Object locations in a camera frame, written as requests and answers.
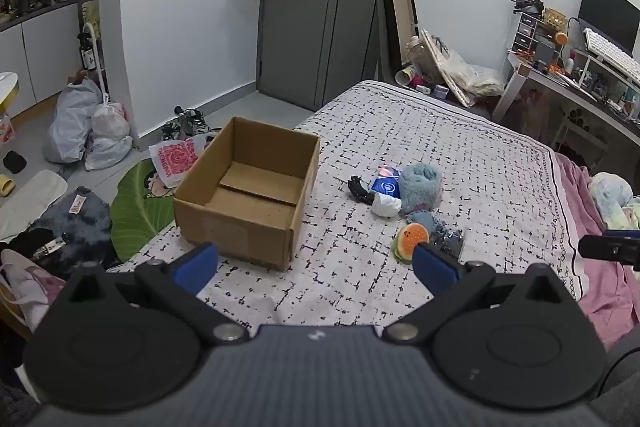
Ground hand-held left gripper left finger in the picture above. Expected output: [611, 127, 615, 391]
[47, 243, 251, 348]

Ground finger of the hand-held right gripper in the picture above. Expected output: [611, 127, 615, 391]
[578, 229, 640, 272]

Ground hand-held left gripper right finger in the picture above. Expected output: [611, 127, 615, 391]
[382, 243, 581, 348]

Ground brown cardboard box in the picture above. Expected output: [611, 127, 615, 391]
[173, 117, 321, 272]

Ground light blue plush toy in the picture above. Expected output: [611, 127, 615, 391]
[399, 163, 444, 215]

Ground dark blue lace cloth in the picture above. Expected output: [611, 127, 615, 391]
[427, 227, 466, 260]

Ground watermelon slice plush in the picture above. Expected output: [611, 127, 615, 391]
[391, 223, 431, 265]

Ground pink blanket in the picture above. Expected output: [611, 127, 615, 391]
[552, 152, 640, 353]

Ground grey blue cloth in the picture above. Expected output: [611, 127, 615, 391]
[406, 210, 453, 238]

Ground pastel plush blanket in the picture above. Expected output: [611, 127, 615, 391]
[587, 172, 640, 230]

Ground white cloth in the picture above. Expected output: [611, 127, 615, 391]
[371, 193, 402, 219]

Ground green leaf mat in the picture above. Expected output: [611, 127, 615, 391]
[110, 157, 183, 265]

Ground blue snack packet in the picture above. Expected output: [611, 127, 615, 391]
[370, 166, 403, 198]

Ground red printed plastic bag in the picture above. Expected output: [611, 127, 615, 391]
[148, 134, 218, 188]

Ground black lace cloth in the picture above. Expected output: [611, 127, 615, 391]
[348, 175, 376, 206]

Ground dark grey rug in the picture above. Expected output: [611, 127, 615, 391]
[25, 187, 113, 280]

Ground white black patterned bed sheet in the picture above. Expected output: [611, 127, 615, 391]
[122, 79, 586, 340]

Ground white plastic bag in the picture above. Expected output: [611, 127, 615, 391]
[84, 102, 133, 171]

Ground white desk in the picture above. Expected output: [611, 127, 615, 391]
[492, 52, 640, 148]

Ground pink bag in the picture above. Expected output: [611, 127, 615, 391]
[0, 249, 66, 333]

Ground white floor mat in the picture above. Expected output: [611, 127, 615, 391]
[0, 169, 68, 240]

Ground grey plastic bag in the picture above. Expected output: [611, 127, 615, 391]
[42, 77, 103, 165]

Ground clear plastic bag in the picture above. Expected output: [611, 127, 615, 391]
[440, 49, 506, 100]

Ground white keyboard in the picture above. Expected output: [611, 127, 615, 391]
[582, 28, 640, 85]

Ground woven board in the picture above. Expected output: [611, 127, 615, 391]
[420, 28, 473, 108]

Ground black hat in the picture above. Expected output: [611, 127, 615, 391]
[2, 150, 28, 174]

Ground clear bottle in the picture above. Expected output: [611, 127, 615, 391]
[405, 34, 423, 65]

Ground white pole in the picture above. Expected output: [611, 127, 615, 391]
[82, 22, 111, 108]

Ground small drawer organizer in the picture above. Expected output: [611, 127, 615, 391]
[512, 12, 541, 55]

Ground black monitor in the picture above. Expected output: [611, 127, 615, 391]
[577, 0, 640, 58]

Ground dark wine bottle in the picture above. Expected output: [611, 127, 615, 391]
[77, 32, 98, 70]

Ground grey door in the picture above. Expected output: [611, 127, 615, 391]
[257, 0, 403, 112]

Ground white round table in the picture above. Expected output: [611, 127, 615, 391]
[0, 72, 21, 112]

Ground white kitchen cabinet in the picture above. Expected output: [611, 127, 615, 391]
[0, 0, 83, 118]

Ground dark picture frame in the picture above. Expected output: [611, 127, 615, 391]
[376, 0, 421, 80]

